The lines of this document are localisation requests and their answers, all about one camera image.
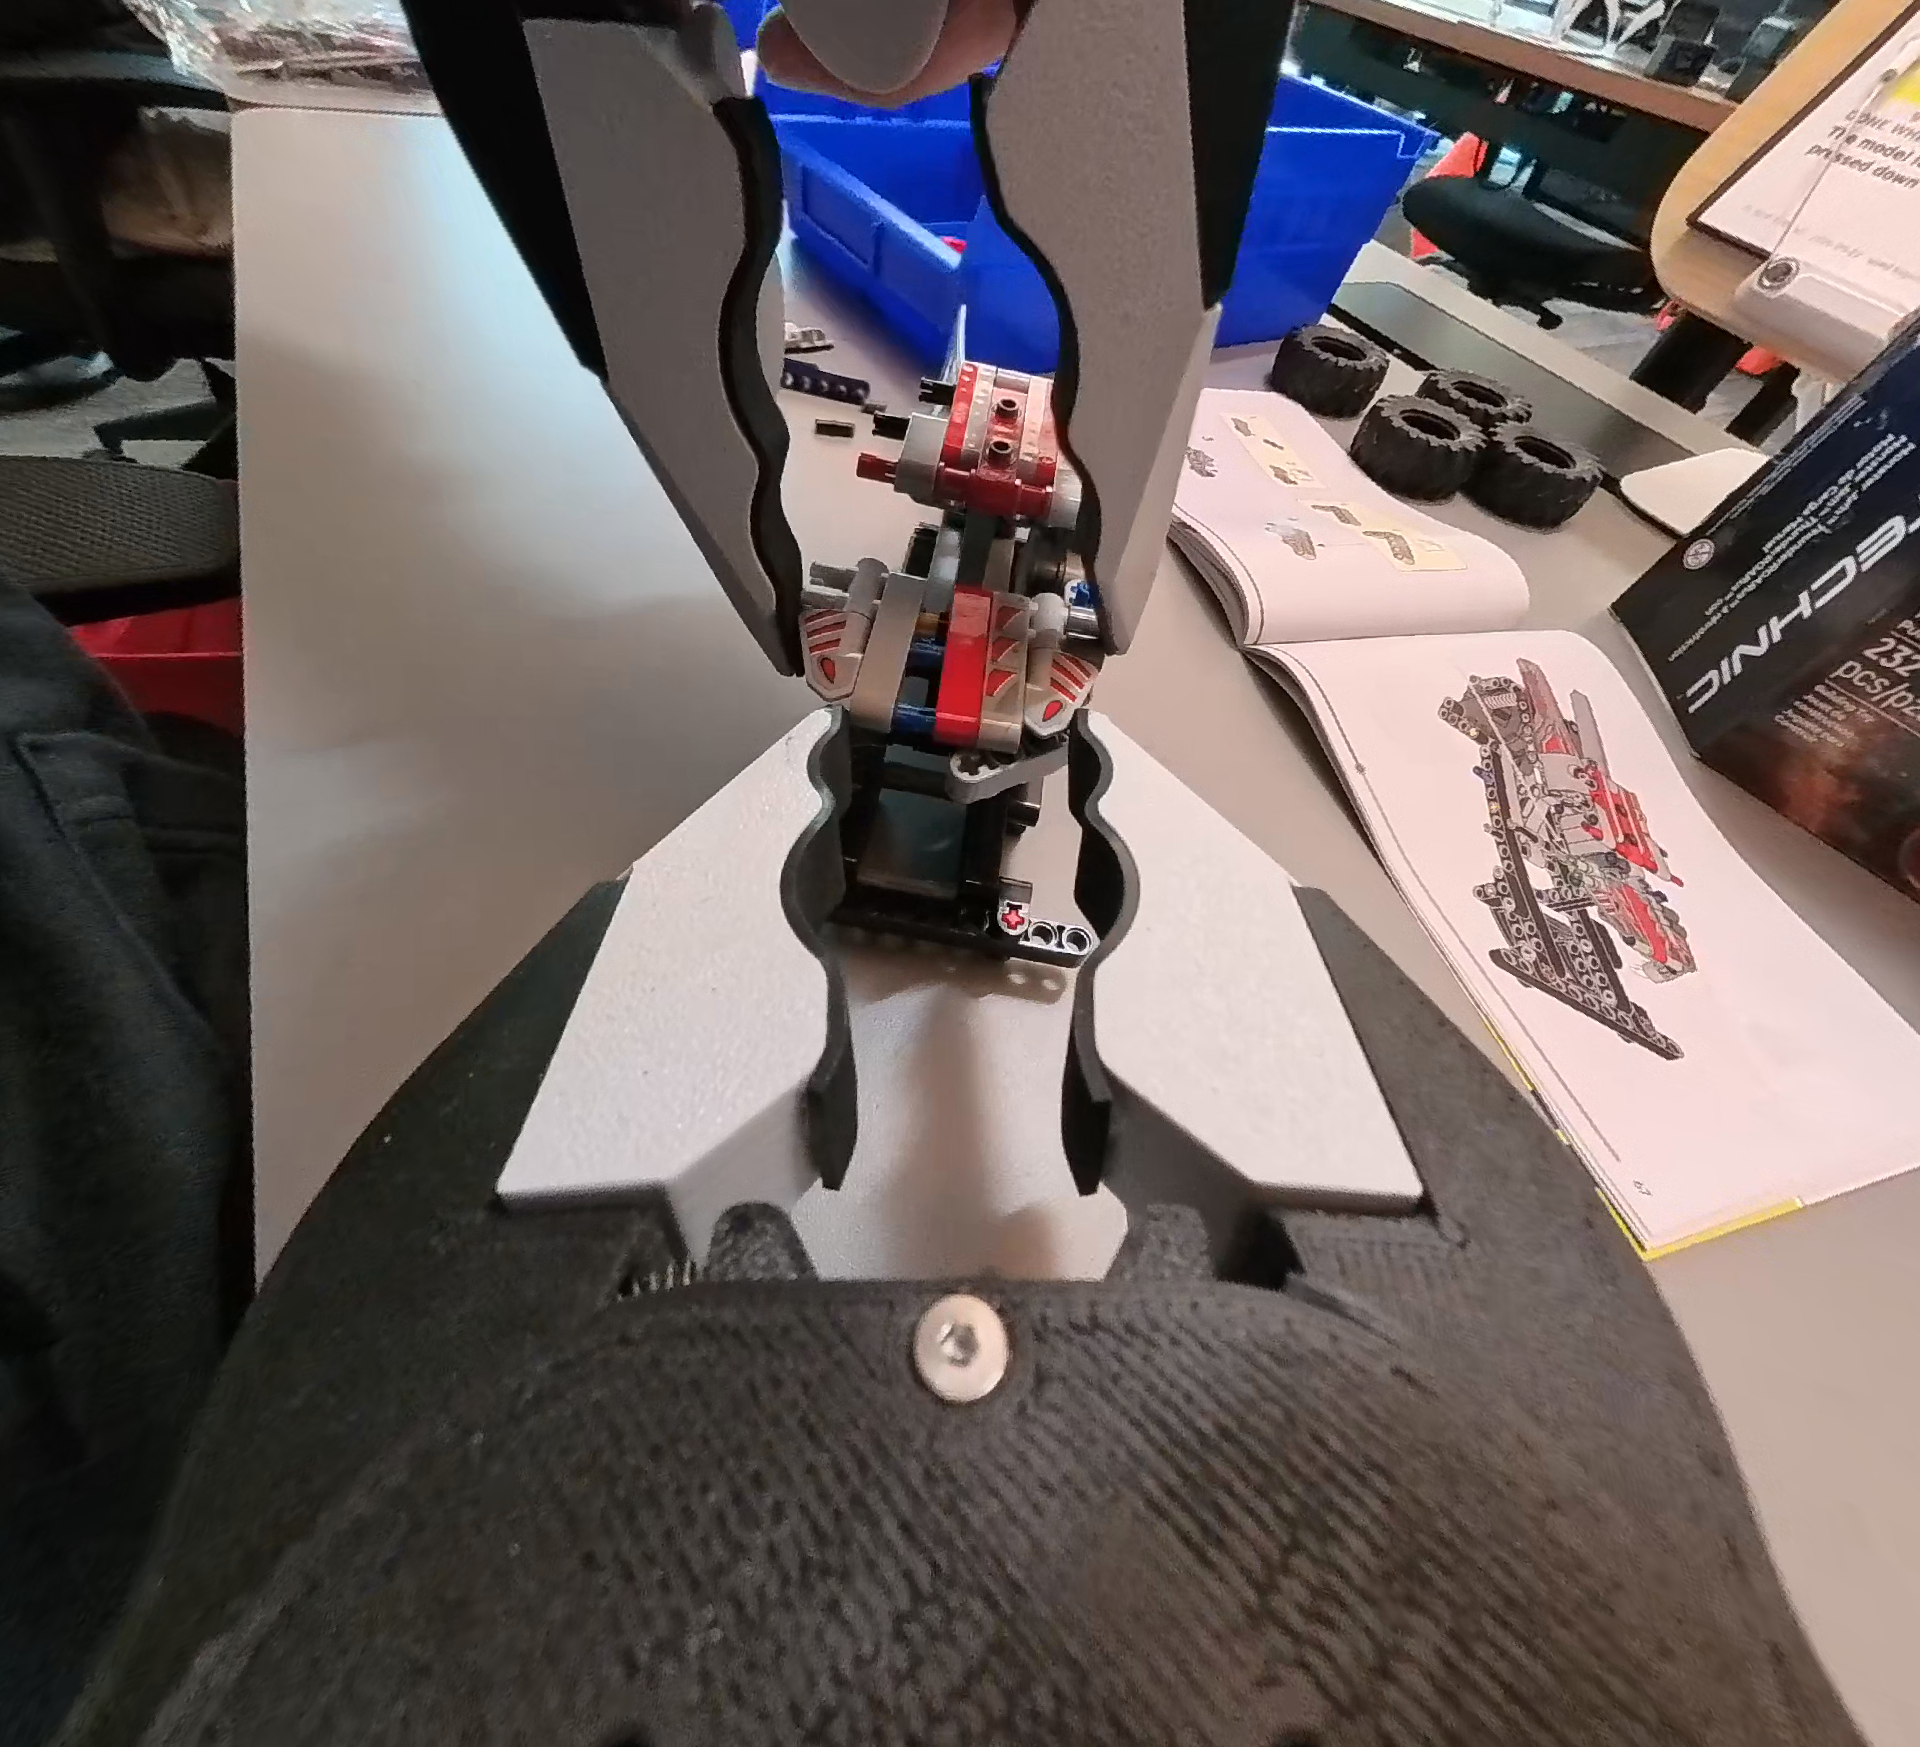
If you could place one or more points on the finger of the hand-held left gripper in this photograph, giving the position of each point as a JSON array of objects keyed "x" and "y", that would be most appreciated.
[
  {"x": 1118, "y": 203},
  {"x": 645, "y": 249}
]

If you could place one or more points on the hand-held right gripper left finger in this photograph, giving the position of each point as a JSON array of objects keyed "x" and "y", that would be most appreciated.
[{"x": 675, "y": 1044}]

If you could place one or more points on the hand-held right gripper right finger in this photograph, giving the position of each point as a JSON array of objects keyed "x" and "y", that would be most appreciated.
[{"x": 1244, "y": 1044}]

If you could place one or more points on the toy brick vehicle model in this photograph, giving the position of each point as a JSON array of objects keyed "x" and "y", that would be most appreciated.
[{"x": 983, "y": 637}]

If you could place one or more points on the grey desk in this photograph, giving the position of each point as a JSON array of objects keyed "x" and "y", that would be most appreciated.
[{"x": 450, "y": 727}]

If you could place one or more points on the wooden background desk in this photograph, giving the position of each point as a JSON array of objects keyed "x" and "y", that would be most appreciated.
[{"x": 1499, "y": 53}]

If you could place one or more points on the person's left hand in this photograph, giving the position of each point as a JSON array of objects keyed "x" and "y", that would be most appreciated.
[{"x": 983, "y": 14}]

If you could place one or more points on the blue bin with printed tag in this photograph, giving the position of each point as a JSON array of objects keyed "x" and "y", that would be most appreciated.
[{"x": 1321, "y": 203}]

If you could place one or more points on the black rod with beam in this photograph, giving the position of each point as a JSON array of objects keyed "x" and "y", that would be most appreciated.
[{"x": 834, "y": 383}]

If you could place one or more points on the open instruction booklet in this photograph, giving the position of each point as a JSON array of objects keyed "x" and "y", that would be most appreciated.
[{"x": 1499, "y": 1027}]

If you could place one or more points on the small bag of parts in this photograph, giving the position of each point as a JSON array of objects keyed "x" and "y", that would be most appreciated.
[{"x": 284, "y": 37}]

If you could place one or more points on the black toy tyre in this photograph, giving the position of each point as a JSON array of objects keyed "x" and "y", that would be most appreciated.
[
  {"x": 1477, "y": 398},
  {"x": 1418, "y": 450},
  {"x": 1538, "y": 480},
  {"x": 1332, "y": 371}
]

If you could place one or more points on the black office chair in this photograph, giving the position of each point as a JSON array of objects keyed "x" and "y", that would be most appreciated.
[{"x": 1530, "y": 232}]

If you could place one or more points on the black chair armrest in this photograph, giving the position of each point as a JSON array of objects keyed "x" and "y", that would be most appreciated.
[{"x": 120, "y": 524}]

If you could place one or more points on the red plastic object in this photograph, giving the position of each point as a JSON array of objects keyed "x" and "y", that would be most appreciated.
[{"x": 165, "y": 667}]

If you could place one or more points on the white flat pad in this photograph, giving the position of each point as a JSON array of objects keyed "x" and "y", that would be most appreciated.
[{"x": 1694, "y": 496}]

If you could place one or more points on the dark toy box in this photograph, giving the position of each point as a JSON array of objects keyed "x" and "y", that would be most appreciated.
[{"x": 1800, "y": 607}]

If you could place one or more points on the instruction sheet on board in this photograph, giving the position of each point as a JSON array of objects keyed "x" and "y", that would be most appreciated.
[{"x": 1830, "y": 172}]

